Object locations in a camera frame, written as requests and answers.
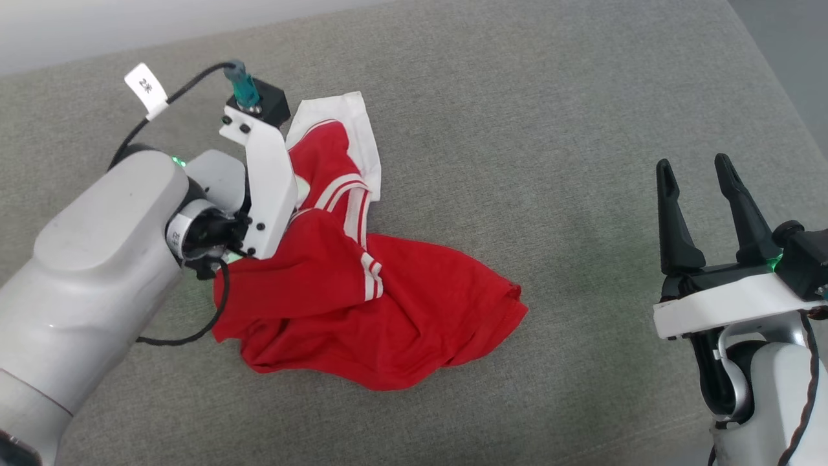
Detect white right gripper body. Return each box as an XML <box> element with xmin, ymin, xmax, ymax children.
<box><xmin>653</xmin><ymin>262</ymin><xmax>828</xmax><ymax>340</ymax></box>

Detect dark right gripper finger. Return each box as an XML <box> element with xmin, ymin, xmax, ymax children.
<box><xmin>715</xmin><ymin>154</ymin><xmax>782</xmax><ymax>263</ymax></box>
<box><xmin>656</xmin><ymin>159</ymin><xmax>706</xmax><ymax>274</ymax></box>

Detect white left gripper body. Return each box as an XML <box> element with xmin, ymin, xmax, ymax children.
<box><xmin>184</xmin><ymin>107</ymin><xmax>300</xmax><ymax>279</ymax></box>

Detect red and white garment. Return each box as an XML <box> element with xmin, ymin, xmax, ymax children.
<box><xmin>212</xmin><ymin>92</ymin><xmax>529</xmax><ymax>392</ymax></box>

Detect grey fabric sofa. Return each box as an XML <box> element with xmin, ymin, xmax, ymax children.
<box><xmin>0</xmin><ymin>0</ymin><xmax>828</xmax><ymax>466</ymax></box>

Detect teal cable connector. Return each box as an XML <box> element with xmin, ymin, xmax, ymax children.
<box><xmin>223</xmin><ymin>60</ymin><xmax>261</xmax><ymax>112</ymax></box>

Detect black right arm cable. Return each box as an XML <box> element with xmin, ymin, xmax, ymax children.
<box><xmin>776</xmin><ymin>311</ymin><xmax>823</xmax><ymax>466</ymax></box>

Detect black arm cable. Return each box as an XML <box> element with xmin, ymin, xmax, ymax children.
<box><xmin>110</xmin><ymin>61</ymin><xmax>237</xmax><ymax>346</ymax></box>
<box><xmin>776</xmin><ymin>311</ymin><xmax>823</xmax><ymax>466</ymax></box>

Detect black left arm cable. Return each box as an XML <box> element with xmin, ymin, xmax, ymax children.
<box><xmin>110</xmin><ymin>61</ymin><xmax>237</xmax><ymax>346</ymax></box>

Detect white cable label tag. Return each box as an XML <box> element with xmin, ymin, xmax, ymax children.
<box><xmin>124</xmin><ymin>63</ymin><xmax>169</xmax><ymax>121</ymax></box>

